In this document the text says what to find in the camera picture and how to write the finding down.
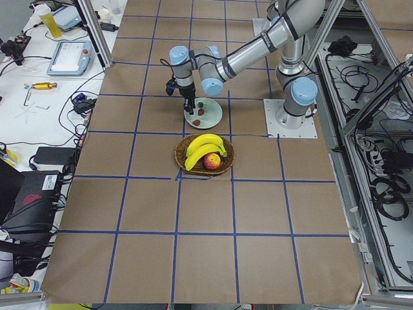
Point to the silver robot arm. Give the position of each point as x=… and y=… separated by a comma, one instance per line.
x=286, y=31

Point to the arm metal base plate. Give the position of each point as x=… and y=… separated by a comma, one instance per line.
x=283, y=125
x=260, y=25

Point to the light green plate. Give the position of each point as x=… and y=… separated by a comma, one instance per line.
x=211, y=117

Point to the blue teach pendant far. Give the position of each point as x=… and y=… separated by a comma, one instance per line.
x=67, y=18

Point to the yellow bottle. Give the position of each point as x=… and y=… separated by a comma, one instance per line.
x=44, y=12

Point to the black computer case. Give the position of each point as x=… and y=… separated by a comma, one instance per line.
x=28, y=199

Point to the yellow banana bunch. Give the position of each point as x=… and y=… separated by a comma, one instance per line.
x=201, y=146

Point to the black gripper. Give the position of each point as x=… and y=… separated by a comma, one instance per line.
x=187, y=92

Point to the red apple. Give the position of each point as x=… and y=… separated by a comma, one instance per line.
x=212, y=161

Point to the black power adapter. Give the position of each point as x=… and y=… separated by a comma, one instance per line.
x=53, y=155

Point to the brown wicker basket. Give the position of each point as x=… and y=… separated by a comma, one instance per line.
x=199, y=169

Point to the blue teach pendant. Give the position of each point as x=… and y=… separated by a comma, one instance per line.
x=70, y=58
x=67, y=18

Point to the blue teach pendant near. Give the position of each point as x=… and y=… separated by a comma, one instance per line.
x=70, y=58

